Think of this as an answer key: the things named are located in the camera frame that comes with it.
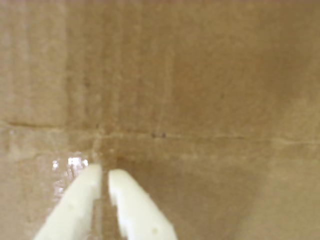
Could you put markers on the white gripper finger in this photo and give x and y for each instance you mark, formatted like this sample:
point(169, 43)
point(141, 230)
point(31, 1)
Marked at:
point(73, 210)
point(140, 212)

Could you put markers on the large brown cardboard sheet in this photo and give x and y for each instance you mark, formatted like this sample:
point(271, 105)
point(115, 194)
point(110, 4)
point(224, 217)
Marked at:
point(200, 87)

